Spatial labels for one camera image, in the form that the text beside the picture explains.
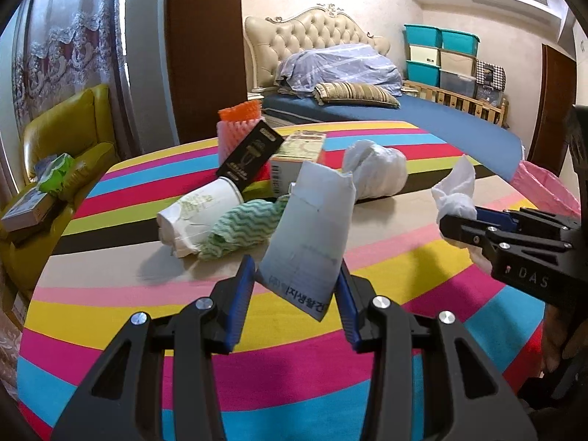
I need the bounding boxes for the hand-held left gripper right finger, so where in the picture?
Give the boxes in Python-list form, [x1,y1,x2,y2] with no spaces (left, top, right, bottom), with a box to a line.
[334,262,538,441]

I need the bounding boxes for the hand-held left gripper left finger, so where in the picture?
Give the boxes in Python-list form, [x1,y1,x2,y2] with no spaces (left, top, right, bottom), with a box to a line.
[53,255,257,441]

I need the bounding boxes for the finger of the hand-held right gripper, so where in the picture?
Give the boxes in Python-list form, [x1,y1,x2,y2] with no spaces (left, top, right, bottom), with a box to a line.
[438,214,510,251]
[474,208,524,233]

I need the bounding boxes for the white tissue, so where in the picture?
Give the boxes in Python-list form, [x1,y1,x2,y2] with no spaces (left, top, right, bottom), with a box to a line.
[431,155,478,223]

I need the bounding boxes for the pink trash bin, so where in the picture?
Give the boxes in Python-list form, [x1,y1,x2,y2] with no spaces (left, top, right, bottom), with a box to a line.
[512,160,582,216]

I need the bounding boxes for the green wavy pattern cloth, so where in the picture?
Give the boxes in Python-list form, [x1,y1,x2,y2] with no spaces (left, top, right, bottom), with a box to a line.
[198,195,291,260]

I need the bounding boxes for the grey paper envelope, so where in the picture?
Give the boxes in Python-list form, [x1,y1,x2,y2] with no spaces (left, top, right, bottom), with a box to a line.
[255,162,356,322]

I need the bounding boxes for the crushed paper cup green print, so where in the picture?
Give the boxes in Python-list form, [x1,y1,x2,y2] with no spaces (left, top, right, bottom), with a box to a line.
[156,177,245,259]

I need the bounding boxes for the white plastic bag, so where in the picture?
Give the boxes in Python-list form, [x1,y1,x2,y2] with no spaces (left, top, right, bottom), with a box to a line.
[342,140,409,200]

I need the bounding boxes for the black carton box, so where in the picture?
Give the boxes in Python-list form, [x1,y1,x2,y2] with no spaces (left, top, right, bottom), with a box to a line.
[216,122,286,194]

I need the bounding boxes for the small printed carton box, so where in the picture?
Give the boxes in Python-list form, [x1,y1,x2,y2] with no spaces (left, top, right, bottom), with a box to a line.
[269,129,328,198]

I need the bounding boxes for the orange and pink foam net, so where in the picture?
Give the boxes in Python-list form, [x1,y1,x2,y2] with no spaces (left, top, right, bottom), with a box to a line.
[216,100,263,166]

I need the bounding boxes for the person's right hand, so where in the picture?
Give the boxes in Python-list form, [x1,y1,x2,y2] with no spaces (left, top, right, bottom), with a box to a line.
[541,305,573,375]

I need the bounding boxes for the bed with blue cover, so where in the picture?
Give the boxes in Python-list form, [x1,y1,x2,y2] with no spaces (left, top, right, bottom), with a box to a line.
[262,92,527,182]

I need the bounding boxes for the brown wooden door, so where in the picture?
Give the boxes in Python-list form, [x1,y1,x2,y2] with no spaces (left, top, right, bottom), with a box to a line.
[533,43,577,180]

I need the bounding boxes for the grey clear storage box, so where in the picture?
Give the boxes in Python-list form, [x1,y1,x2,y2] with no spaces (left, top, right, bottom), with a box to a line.
[438,70,476,97]

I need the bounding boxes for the houndstooth pattern bag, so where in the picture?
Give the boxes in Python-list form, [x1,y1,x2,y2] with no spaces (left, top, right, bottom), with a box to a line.
[473,60,506,102]

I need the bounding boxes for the beige plastic storage box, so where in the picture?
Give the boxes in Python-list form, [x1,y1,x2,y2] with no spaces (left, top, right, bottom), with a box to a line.
[408,45,442,65]
[438,50,477,76]

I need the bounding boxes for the teal plastic storage box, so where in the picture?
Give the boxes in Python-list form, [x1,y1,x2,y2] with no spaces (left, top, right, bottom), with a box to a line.
[406,61,442,86]
[403,24,442,49]
[440,28,481,56]

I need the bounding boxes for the striped beige pillow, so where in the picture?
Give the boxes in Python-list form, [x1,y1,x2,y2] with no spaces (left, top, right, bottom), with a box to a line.
[312,82,401,110]

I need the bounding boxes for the light blue striped duvet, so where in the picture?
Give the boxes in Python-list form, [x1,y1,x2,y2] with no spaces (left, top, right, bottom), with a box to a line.
[275,42,402,99]

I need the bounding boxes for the green packet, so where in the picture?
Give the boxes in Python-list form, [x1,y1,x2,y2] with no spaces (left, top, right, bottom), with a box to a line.
[37,154,76,194]

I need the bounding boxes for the grey book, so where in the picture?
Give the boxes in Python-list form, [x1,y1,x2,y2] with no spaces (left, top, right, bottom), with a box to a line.
[2,187,58,233]

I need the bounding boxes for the dark brown wooden panel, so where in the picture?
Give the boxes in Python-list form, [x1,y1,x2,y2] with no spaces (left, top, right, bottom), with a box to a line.
[165,0,243,148]

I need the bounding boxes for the yellow-green leather armchair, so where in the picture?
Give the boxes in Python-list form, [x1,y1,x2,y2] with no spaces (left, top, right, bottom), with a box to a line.
[0,83,121,290]

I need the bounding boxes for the beige tufted headboard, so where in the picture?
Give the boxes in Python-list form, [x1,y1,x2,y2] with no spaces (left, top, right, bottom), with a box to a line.
[243,4,391,97]

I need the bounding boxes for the pink lace patterned curtain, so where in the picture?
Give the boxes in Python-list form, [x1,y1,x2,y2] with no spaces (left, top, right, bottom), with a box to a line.
[9,0,129,184]

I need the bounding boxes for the wooden crib rail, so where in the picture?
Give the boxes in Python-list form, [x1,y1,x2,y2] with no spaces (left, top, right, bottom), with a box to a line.
[402,79,510,125]

